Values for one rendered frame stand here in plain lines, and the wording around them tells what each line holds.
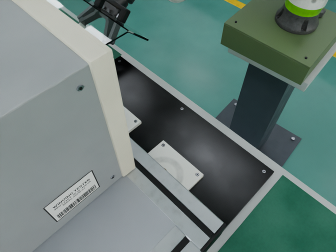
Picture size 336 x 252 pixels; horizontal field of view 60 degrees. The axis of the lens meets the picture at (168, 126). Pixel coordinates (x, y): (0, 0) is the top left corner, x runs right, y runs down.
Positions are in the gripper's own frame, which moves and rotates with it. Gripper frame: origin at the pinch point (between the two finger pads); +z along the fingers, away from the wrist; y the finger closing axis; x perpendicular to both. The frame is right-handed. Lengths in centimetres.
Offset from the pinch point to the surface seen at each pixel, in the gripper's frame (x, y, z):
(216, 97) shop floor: -109, -9, -23
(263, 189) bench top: -8, -73, 1
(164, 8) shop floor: -132, 87, -64
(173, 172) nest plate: 2, -54, 12
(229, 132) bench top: -12, -55, -6
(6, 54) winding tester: 59, -55, 3
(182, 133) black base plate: -4.4, -46.5, 2.7
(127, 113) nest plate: 0.3, -30.3, 8.1
